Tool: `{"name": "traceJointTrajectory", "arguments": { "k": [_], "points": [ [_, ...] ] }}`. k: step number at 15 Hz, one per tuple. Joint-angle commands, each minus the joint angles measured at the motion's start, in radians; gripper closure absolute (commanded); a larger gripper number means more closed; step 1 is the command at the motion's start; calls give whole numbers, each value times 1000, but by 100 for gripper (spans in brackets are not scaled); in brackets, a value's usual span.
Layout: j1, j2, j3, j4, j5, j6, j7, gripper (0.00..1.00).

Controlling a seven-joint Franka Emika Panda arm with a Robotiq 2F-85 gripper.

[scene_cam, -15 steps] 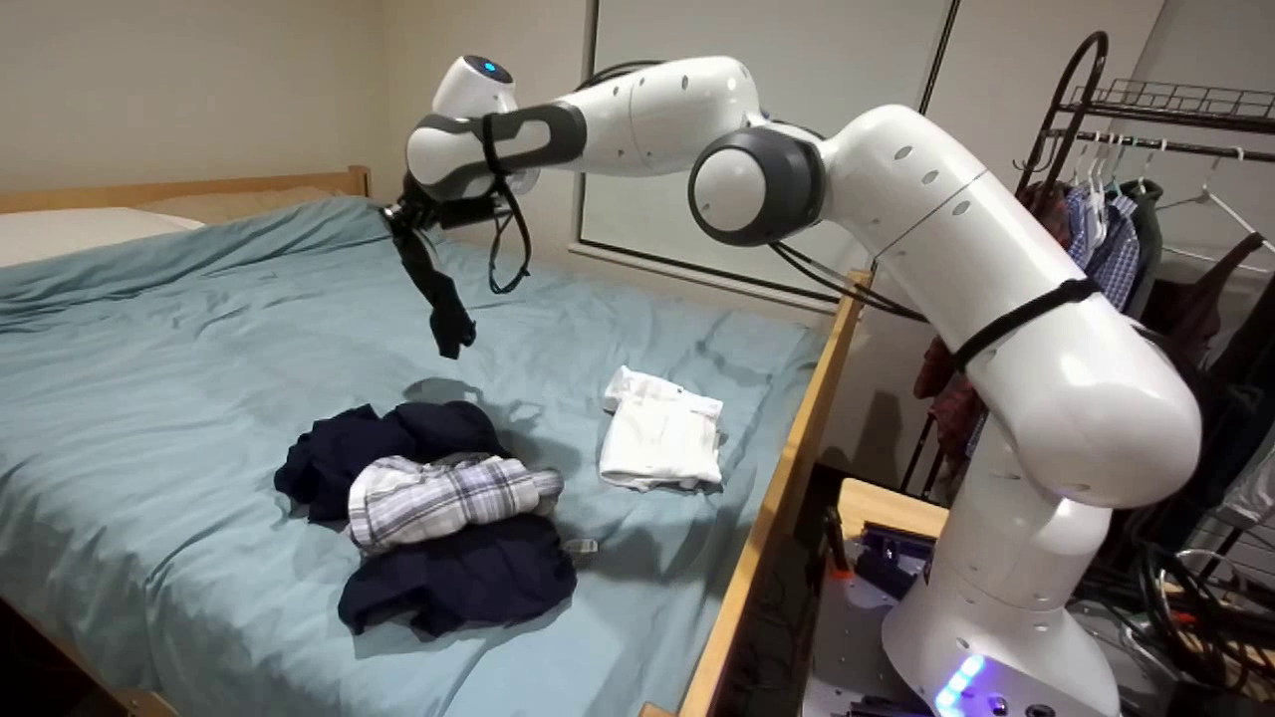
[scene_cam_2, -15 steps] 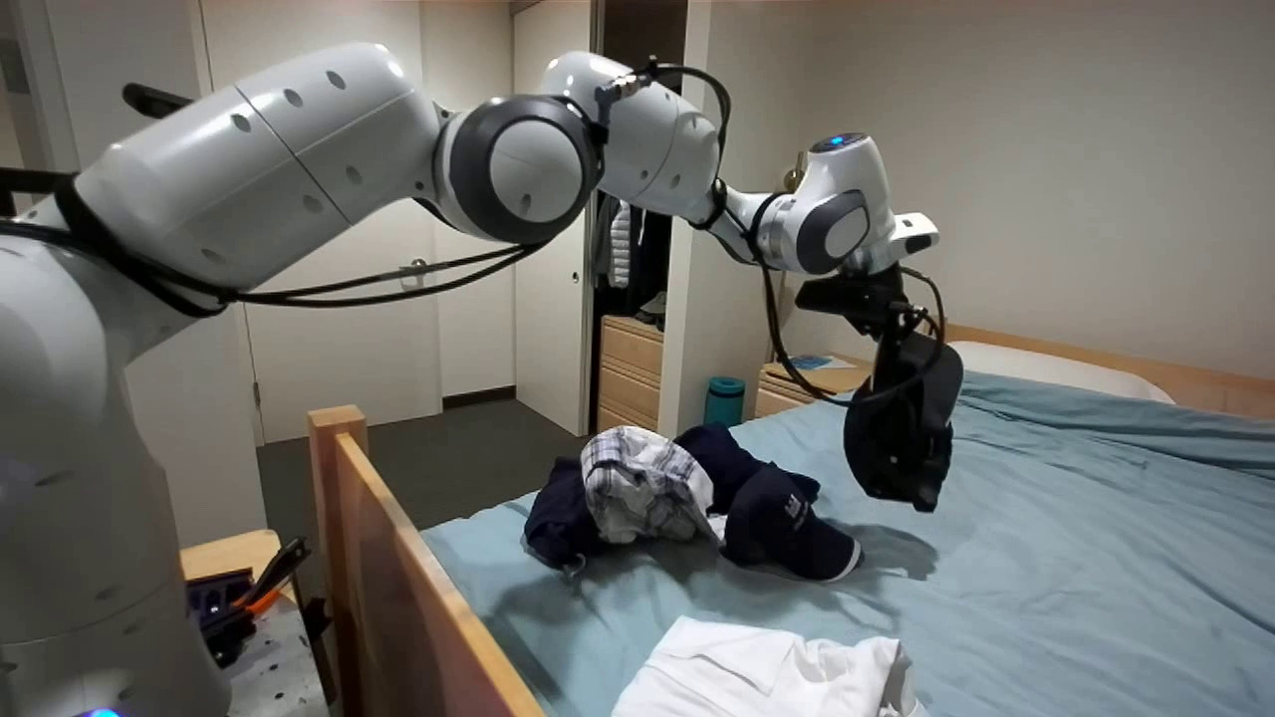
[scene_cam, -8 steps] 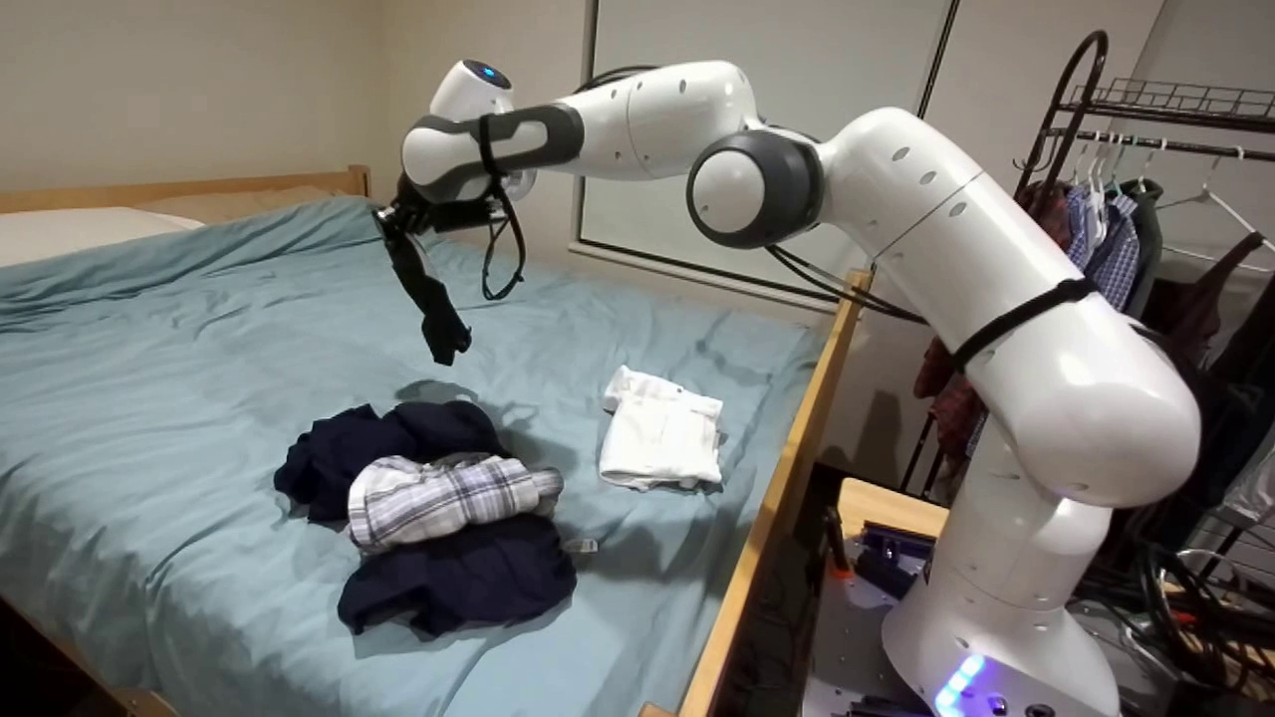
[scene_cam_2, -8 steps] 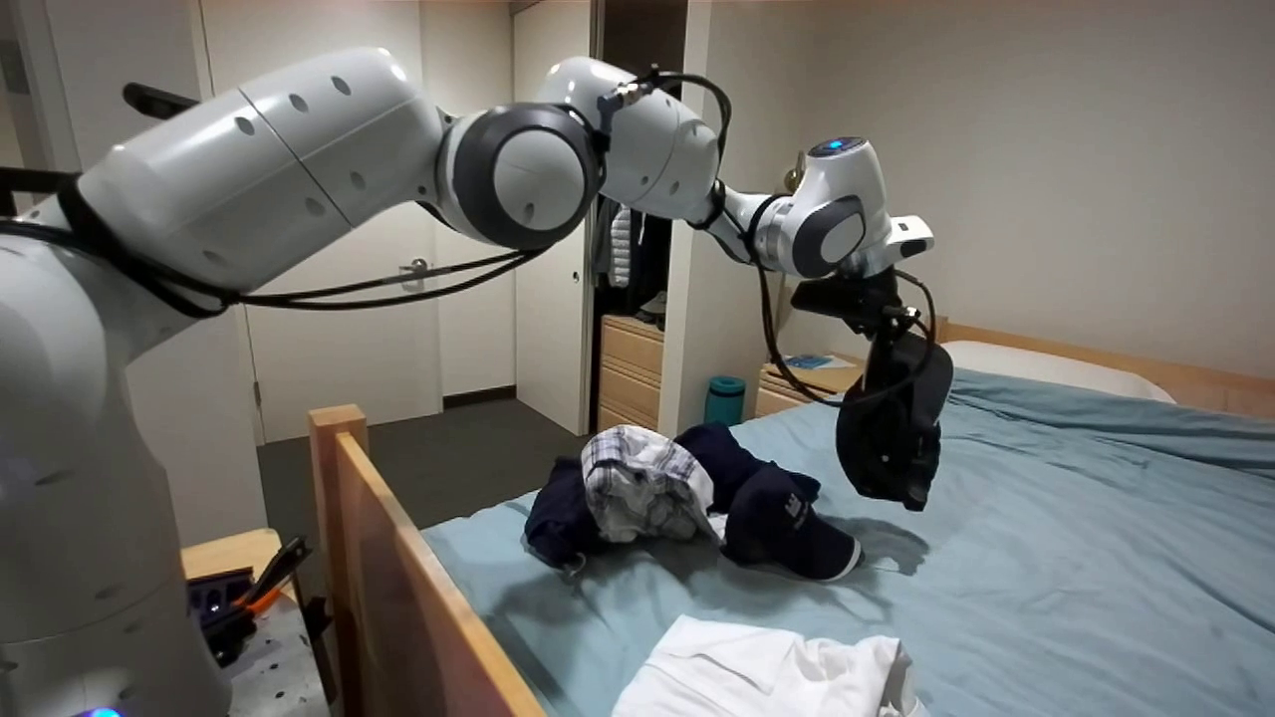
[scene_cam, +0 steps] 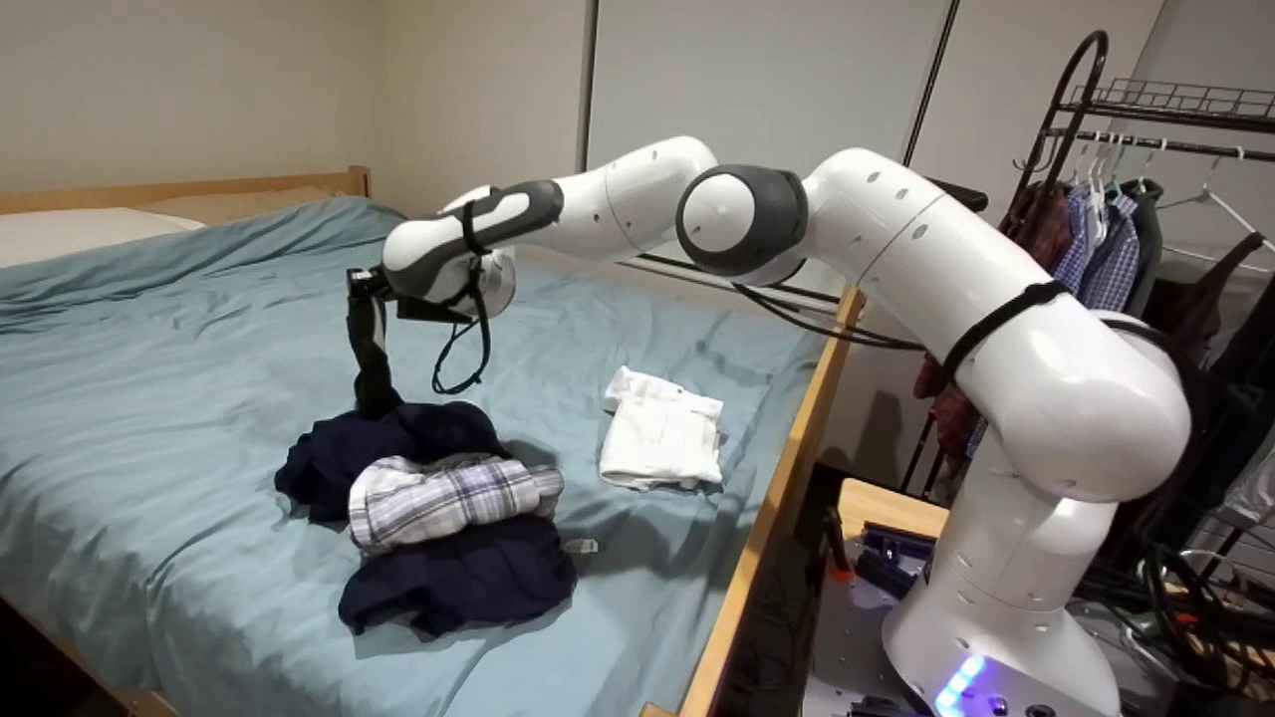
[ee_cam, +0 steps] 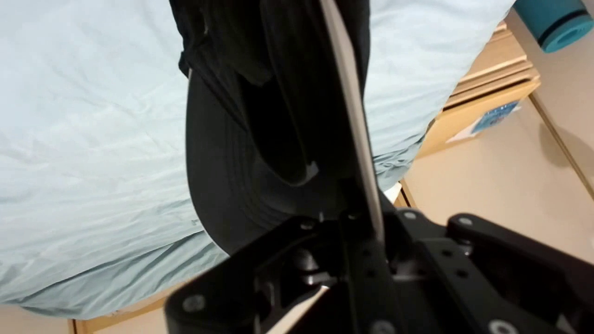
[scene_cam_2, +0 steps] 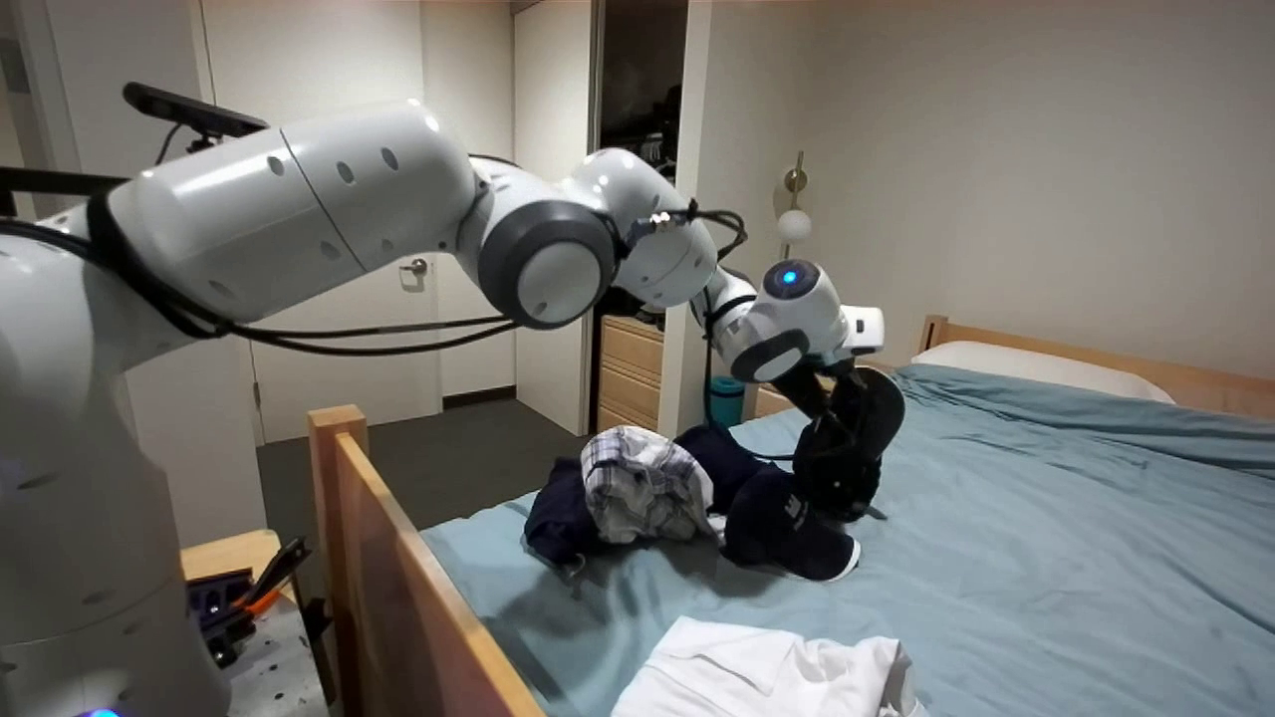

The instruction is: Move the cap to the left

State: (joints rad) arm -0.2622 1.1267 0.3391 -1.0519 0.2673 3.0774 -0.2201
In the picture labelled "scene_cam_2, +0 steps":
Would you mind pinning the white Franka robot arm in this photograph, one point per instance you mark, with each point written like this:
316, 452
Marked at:
263, 213

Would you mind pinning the navy blue clothing item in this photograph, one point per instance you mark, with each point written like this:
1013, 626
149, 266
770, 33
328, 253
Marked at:
770, 521
558, 512

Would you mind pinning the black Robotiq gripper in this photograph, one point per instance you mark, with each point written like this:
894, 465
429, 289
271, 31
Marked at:
811, 387

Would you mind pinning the white room door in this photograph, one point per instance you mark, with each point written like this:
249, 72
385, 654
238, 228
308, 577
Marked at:
373, 384

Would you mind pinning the black cap with light brim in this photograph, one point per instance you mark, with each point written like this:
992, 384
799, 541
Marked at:
850, 465

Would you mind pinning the plaid checkered shirt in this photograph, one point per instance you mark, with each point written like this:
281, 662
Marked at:
644, 485

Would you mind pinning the grey perforated base plate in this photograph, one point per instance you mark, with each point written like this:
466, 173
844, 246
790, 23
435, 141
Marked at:
271, 662

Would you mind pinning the black stereo camera on stand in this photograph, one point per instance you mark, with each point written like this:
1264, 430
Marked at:
184, 111

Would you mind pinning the teal waste bin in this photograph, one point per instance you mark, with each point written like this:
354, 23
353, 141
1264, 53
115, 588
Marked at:
726, 402

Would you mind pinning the wall lamp with white globe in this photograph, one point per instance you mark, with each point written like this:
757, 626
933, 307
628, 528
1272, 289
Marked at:
795, 226

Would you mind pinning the white folded garment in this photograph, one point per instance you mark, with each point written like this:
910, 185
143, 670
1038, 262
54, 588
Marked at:
757, 670

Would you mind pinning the black electronic box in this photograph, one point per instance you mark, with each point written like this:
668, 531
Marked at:
211, 600

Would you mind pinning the wooden drawer cabinet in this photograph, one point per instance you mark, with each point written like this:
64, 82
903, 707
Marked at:
631, 373

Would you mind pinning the white pillow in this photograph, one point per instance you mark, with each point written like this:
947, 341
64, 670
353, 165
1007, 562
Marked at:
1038, 369

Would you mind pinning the bed with teal sheet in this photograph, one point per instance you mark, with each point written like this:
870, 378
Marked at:
385, 573

